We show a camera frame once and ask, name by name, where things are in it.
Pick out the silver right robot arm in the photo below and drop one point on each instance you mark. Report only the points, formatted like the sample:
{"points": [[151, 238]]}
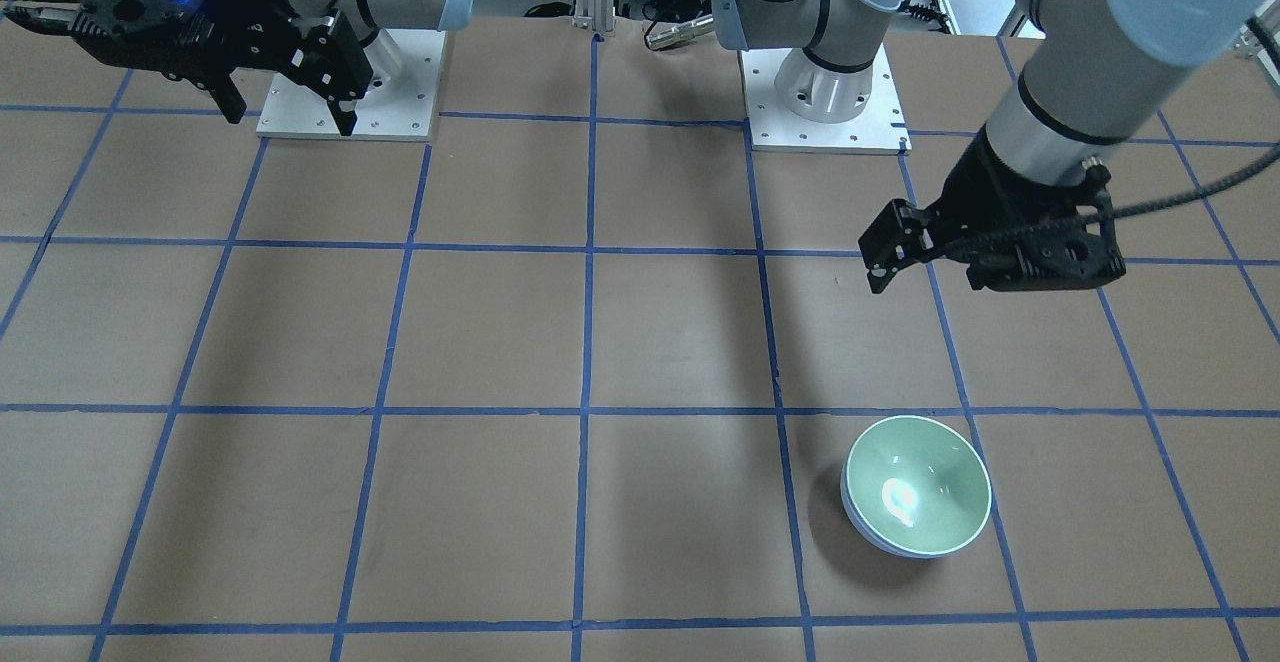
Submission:
{"points": [[404, 41]]}

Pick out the green bowl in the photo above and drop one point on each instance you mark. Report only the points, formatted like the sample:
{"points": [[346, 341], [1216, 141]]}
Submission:
{"points": [[915, 488]]}

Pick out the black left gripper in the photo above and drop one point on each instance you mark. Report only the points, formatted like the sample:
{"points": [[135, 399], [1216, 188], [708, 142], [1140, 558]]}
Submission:
{"points": [[1003, 185]]}

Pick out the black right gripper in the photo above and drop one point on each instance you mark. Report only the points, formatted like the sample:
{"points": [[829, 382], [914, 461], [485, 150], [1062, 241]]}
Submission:
{"points": [[252, 4]]}

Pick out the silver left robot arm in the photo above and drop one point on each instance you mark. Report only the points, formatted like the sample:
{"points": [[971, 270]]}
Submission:
{"points": [[1104, 68]]}

